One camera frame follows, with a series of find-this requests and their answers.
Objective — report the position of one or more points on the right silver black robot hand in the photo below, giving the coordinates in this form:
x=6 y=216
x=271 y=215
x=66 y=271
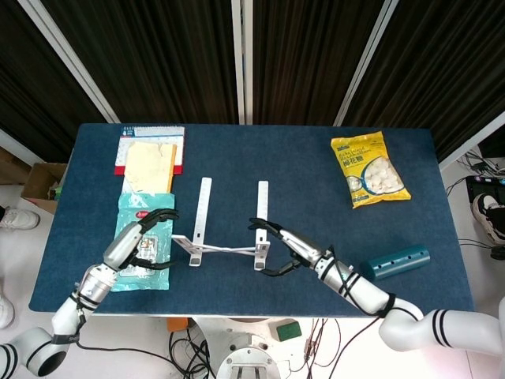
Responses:
x=304 y=248

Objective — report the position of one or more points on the teal cylinder with holes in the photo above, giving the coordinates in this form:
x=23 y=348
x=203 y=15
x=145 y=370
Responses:
x=394 y=262

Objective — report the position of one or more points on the red white desk calendar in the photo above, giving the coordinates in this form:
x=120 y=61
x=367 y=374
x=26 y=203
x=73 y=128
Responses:
x=158 y=132

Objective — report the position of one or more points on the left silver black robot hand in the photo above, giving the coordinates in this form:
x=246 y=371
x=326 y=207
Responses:
x=122 y=245

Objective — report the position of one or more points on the white folding stand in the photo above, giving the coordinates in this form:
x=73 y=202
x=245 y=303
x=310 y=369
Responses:
x=205 y=205

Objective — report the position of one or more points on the yellow marshmallow bag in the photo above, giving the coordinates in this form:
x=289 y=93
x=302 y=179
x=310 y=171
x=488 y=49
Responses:
x=355 y=158

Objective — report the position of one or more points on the teal cleaning cloth package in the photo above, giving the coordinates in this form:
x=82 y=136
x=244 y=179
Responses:
x=126 y=205

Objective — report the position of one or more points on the blue table mat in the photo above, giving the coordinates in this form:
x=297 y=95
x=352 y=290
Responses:
x=315 y=177

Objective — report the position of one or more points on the open cardboard box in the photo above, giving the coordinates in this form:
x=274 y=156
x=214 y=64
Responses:
x=39 y=177

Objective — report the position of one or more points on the green block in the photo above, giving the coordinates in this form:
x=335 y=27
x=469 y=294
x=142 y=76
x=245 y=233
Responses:
x=289 y=331

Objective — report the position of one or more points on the white frame post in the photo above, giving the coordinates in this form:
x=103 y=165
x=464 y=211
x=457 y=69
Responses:
x=365 y=59
x=71 y=59
x=241 y=59

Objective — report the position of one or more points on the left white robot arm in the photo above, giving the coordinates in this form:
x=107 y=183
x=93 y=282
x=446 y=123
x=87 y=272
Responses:
x=94 y=286

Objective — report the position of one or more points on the black pleated curtain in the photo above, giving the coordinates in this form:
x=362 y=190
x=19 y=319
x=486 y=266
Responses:
x=165 y=59

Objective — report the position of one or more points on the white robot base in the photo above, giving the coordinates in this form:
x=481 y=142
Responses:
x=248 y=355

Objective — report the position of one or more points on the orange block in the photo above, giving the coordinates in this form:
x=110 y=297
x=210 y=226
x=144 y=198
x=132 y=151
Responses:
x=176 y=324

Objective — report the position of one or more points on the cream torn paper sheet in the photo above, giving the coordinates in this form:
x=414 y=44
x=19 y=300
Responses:
x=150 y=166

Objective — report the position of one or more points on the black white sneaker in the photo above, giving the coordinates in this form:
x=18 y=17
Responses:
x=487 y=213

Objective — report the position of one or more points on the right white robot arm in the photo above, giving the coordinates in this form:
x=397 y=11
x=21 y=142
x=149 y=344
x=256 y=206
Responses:
x=363 y=292

